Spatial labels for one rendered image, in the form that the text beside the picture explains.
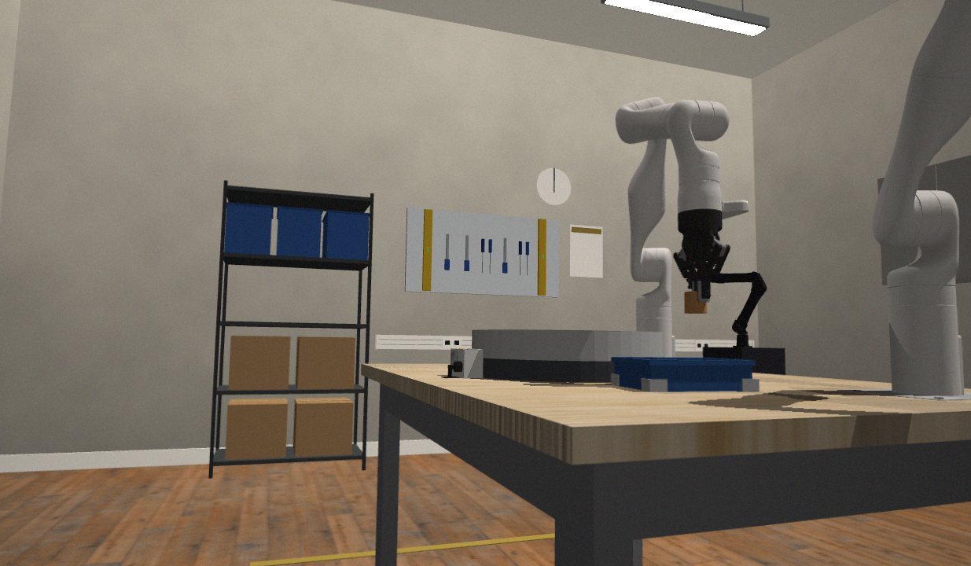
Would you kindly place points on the blue open crate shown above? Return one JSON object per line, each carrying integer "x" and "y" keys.
{"x": 684, "y": 374}

